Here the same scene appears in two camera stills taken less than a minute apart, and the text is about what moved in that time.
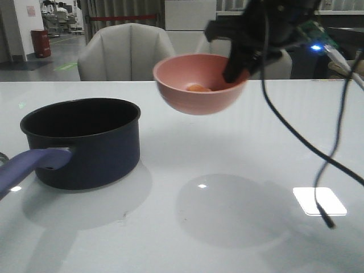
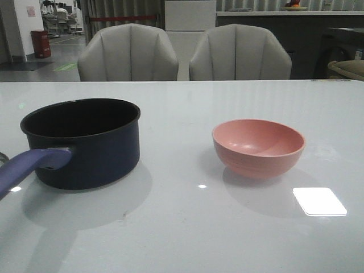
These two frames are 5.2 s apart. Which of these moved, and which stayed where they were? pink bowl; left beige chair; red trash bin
Moved: pink bowl
Stayed: red trash bin; left beige chair
